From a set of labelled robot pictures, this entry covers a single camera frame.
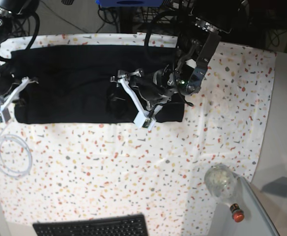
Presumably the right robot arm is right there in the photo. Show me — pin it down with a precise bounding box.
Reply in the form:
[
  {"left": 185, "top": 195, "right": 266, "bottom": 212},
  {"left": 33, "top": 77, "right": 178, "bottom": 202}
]
[{"left": 0, "top": 0, "right": 40, "bottom": 123}]

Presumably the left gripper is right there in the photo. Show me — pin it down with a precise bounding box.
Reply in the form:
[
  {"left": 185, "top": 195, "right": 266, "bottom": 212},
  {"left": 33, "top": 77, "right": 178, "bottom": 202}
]
[{"left": 110, "top": 68, "right": 180, "bottom": 129}]

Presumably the black t-shirt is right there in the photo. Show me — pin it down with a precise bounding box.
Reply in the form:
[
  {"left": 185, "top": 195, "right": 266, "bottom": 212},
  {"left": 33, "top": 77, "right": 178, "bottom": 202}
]
[{"left": 11, "top": 45, "right": 173, "bottom": 124}]

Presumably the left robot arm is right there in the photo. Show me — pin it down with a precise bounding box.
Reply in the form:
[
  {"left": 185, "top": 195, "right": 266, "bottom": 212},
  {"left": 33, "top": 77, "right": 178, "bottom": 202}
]
[{"left": 110, "top": 0, "right": 243, "bottom": 130}]

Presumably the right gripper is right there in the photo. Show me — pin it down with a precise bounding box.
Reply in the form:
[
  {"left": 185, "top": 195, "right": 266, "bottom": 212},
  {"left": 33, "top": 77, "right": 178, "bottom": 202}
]
[{"left": 0, "top": 66, "right": 38, "bottom": 123}]

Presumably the clear plastic bottle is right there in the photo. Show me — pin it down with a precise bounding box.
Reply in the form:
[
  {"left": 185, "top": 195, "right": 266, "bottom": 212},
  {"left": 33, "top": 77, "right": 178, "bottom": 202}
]
[{"left": 204, "top": 164, "right": 245, "bottom": 223}]

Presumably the frosted glass panel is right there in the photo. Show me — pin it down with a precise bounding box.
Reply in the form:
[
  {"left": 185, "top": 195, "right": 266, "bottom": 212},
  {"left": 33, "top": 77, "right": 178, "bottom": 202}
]
[{"left": 234, "top": 177, "right": 279, "bottom": 236}]

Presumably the white coiled cable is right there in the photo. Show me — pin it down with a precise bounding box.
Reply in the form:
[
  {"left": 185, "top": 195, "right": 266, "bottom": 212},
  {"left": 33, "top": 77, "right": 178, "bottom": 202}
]
[{"left": 0, "top": 115, "right": 33, "bottom": 180}]

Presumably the black computer keyboard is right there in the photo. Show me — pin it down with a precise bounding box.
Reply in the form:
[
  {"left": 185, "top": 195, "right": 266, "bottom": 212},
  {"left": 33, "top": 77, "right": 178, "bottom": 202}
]
[{"left": 32, "top": 214, "right": 148, "bottom": 236}]

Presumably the terrazzo patterned tablecloth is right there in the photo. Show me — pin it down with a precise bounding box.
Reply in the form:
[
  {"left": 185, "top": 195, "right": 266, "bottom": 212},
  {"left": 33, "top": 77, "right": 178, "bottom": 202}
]
[{"left": 0, "top": 42, "right": 278, "bottom": 236}]

